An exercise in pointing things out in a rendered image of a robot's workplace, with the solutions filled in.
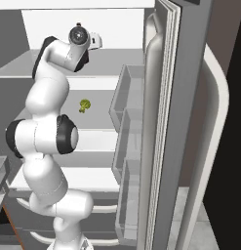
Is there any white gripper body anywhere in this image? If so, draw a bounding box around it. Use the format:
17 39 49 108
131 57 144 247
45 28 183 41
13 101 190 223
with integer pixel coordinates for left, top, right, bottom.
89 31 103 51

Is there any white fridge shelf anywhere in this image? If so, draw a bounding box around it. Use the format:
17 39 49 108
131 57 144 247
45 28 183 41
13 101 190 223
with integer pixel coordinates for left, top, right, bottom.
0 48 146 92
8 150 122 193
13 89 122 152

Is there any grey fridge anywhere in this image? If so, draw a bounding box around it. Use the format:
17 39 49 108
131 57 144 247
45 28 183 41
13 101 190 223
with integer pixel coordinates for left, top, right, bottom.
0 0 156 250

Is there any clear fridge door bin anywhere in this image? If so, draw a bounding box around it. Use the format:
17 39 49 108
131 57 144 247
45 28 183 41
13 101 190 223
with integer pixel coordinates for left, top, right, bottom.
108 63 146 133
111 108 144 184
114 158 143 247

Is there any green broccoli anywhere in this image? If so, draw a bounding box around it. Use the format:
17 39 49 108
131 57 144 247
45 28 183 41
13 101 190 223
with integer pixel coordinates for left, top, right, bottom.
78 99 92 114

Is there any grey fridge door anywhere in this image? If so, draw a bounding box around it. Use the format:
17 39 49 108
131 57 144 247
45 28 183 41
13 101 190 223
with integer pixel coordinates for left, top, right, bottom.
108 0 230 250

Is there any grey fridge drawer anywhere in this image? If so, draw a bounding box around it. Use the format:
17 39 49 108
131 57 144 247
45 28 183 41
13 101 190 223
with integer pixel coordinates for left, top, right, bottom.
19 227 122 250
4 190 120 232

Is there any grey counter cabinet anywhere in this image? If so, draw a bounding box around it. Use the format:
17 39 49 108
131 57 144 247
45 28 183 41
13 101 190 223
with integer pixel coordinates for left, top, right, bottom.
0 154 22 250

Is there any white fridge door handle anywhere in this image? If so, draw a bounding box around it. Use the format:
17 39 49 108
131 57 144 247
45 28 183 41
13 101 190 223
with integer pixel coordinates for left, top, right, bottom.
174 43 230 250

